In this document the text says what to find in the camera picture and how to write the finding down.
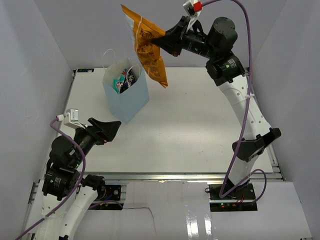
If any orange Kettle chips bag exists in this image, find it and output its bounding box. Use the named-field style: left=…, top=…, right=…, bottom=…
left=121, top=4, right=168, bottom=88

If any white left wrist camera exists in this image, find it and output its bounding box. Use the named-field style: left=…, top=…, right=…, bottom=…
left=56, top=108, right=88, bottom=130

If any blue Kettle chips bag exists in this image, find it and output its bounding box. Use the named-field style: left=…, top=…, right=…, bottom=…
left=119, top=69, right=137, bottom=94

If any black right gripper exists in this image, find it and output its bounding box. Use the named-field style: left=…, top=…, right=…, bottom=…
left=152, top=16, right=218, bottom=61

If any light blue paper bag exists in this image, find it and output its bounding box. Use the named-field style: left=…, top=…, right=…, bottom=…
left=101, top=49, right=150, bottom=124

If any teal Fox's mint candy bag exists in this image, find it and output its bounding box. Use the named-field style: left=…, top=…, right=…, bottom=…
left=113, top=69, right=127, bottom=94

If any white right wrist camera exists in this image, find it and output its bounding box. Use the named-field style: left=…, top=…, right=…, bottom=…
left=183, top=0, right=203, bottom=30

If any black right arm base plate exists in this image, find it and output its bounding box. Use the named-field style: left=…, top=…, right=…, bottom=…
left=205, top=183, right=256, bottom=201

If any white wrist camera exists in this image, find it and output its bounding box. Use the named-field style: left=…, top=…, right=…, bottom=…
left=56, top=108, right=88, bottom=130
left=183, top=0, right=203, bottom=30

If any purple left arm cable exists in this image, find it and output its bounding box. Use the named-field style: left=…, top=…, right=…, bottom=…
left=14, top=115, right=124, bottom=240

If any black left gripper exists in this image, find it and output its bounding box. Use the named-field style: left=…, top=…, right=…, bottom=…
left=71, top=116, right=121, bottom=167

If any aluminium front frame rail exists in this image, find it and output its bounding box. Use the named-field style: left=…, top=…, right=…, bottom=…
left=42, top=171, right=286, bottom=181

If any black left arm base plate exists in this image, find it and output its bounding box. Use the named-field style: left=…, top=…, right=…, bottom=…
left=96, top=185, right=122, bottom=201

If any white front cover sheet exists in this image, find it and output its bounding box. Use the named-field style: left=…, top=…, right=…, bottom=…
left=74, top=181, right=312, bottom=240

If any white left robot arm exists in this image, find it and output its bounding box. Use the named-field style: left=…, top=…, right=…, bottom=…
left=34, top=117, right=122, bottom=240

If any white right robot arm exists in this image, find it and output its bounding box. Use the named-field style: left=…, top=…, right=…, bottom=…
left=151, top=16, right=281, bottom=200

